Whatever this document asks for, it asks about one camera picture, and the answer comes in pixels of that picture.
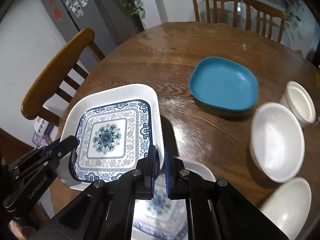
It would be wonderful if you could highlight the blue patterned square plate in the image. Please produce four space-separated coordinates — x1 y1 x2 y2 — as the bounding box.
69 100 152 183

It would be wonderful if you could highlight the white square dish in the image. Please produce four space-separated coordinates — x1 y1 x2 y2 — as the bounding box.
57 84 164 191

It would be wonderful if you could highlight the medium white bowl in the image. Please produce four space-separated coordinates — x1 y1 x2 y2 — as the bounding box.
249 102 305 183

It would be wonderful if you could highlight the large white bowl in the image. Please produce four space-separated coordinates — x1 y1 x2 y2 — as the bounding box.
260 177 312 239

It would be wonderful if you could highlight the white ramekin cup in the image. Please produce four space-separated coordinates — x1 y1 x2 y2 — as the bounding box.
279 81 316 127

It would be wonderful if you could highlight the left hand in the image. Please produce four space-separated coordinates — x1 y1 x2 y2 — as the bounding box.
9 220 36 240

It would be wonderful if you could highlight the wooden chair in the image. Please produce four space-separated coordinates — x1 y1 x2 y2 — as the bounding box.
192 0 241 28
243 0 288 42
21 28 105 126

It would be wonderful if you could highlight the grey refrigerator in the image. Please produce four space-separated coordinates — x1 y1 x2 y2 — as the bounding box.
41 0 144 55

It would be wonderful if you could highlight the wooden chair back left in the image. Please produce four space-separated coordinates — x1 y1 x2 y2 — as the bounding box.
192 0 241 28

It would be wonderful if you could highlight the wooden chair back right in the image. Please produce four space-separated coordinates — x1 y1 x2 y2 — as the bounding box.
243 0 288 42

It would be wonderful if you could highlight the green plant right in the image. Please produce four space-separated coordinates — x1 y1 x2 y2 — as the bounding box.
284 0 306 22

